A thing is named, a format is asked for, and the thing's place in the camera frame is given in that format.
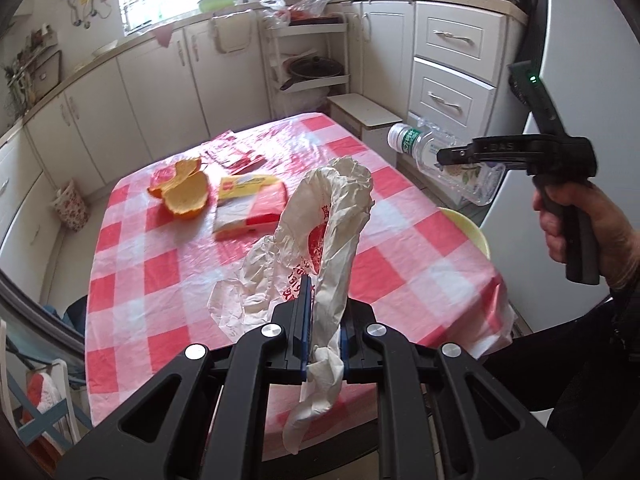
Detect black wok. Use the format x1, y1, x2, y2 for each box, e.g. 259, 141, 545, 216
287, 56, 346, 84

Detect orange peel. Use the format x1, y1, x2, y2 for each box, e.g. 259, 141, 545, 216
147, 157, 204, 199
163, 172, 210, 221

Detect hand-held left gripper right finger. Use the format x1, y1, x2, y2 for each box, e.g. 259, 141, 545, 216
340, 300, 584, 480

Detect red checkered tablecloth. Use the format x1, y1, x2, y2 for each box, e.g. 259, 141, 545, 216
84, 111, 517, 462

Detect utensil rack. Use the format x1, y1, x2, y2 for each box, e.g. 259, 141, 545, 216
2, 22, 64, 117

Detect white refrigerator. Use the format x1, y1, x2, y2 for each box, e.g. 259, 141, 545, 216
479, 0, 640, 333

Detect white rolling cart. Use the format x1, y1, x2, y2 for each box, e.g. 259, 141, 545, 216
262, 9, 351, 117

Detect grey door frame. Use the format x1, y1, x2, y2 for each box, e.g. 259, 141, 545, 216
0, 269, 87, 361

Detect clear plastic bottle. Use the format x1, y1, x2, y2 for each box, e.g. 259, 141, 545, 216
387, 122, 506, 207

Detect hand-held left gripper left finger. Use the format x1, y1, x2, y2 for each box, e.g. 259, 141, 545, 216
55, 275, 314, 480

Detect clear plastic bags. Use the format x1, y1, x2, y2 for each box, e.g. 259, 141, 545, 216
259, 0, 347, 29

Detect red snack packet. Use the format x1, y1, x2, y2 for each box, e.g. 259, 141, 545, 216
202, 130, 269, 170

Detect white drawer unit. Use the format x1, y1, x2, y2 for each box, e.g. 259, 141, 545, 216
407, 0, 529, 137

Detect floral waste bin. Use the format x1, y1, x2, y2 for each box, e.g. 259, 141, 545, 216
51, 179, 91, 233

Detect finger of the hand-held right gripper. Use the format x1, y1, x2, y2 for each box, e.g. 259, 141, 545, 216
435, 136, 528, 169

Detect yellow and red packet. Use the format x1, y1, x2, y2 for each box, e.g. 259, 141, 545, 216
212, 173, 290, 241

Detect hanging white bag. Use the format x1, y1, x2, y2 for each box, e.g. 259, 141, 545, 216
209, 9, 254, 54

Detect white step stool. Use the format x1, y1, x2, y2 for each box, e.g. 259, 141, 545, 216
327, 93, 409, 172

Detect person's right hand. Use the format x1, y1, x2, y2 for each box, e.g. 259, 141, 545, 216
532, 180, 640, 292

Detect person's dark pants leg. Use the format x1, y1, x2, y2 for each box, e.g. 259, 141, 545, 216
482, 294, 640, 463

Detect white plastic bag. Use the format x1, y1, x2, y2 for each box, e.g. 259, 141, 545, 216
207, 156, 376, 454

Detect white and blue shelf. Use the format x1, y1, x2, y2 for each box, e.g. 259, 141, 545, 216
0, 319, 92, 457

